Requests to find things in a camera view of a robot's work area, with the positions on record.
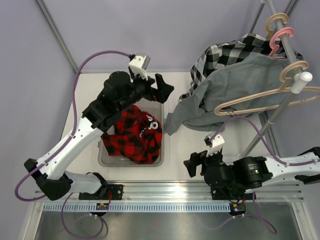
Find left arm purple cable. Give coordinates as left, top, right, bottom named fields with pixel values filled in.
left=14, top=50, right=132, bottom=237

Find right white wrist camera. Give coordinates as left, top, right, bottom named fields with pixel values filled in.
left=204, top=133, right=225, bottom=157

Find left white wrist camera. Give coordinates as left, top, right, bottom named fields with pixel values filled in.
left=128, top=53, right=151, bottom=80

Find clear plastic bin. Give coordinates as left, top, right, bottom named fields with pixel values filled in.
left=97, top=99, right=164, bottom=167

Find grey shirt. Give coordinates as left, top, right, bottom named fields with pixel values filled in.
left=164, top=53, right=290, bottom=135

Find black white plaid shirt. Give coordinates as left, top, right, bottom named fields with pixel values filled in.
left=177, top=32, right=287, bottom=103

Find aluminium mounting rail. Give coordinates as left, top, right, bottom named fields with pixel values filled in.
left=32, top=181, right=305, bottom=202

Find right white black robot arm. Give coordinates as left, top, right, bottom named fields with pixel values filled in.
left=183, top=147, right=320, bottom=204

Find red black plaid shirt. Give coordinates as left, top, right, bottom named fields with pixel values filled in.
left=101, top=105, right=163, bottom=165

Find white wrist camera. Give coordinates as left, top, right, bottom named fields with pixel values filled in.
left=128, top=53, right=151, bottom=80
left=204, top=133, right=225, bottom=157

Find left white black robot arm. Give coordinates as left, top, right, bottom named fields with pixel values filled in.
left=24, top=71, right=174, bottom=201

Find beige wooden hanger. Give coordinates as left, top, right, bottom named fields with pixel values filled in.
left=214, top=60, right=320, bottom=116

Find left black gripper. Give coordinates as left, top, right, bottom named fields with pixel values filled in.
left=117, top=70, right=173, bottom=113

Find white slotted cable duct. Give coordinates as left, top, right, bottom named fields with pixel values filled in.
left=43, top=202, right=231, bottom=213

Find pink plastic hanger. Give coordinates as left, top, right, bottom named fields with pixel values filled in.
left=268, top=27, right=295, bottom=59

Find silver clothes rack pole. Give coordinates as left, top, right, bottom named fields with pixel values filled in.
left=242, top=0, right=313, bottom=156

